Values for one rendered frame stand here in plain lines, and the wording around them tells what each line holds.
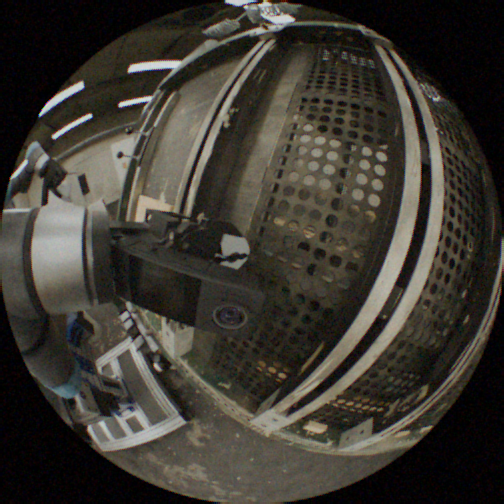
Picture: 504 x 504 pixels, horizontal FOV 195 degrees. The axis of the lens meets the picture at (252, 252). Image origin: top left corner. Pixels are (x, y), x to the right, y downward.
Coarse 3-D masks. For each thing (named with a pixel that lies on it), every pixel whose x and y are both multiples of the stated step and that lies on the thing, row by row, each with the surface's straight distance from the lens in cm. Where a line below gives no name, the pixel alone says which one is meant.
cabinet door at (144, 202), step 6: (144, 198) 65; (150, 198) 61; (138, 204) 72; (144, 204) 64; (150, 204) 58; (156, 204) 53; (162, 204) 48; (168, 204) 48; (138, 210) 71; (144, 210) 63; (168, 210) 44; (138, 216) 70; (150, 216) 56
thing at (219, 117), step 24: (264, 24) 65; (264, 48) 53; (288, 48) 67; (240, 72) 44; (264, 72) 46; (240, 96) 35; (216, 120) 31; (240, 120) 34; (216, 144) 28; (240, 144) 33; (192, 168) 30; (216, 168) 28; (192, 192) 27; (216, 192) 29; (192, 216) 26; (216, 216) 30; (168, 336) 44; (192, 336) 47
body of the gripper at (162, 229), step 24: (96, 216) 12; (144, 216) 19; (168, 216) 16; (96, 240) 11; (120, 240) 13; (144, 240) 13; (168, 240) 13; (192, 240) 13; (216, 240) 15; (96, 264) 10; (96, 288) 11
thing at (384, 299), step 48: (384, 48) 64; (432, 144) 25; (432, 192) 21; (384, 240) 19; (432, 240) 20; (384, 288) 17; (336, 336) 21; (384, 336) 20; (288, 384) 33; (336, 384) 24
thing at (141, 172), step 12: (180, 96) 91; (168, 108) 86; (156, 120) 87; (156, 132) 81; (144, 156) 77; (144, 168) 77; (144, 180) 77; (132, 192) 78; (132, 204) 76; (132, 216) 77
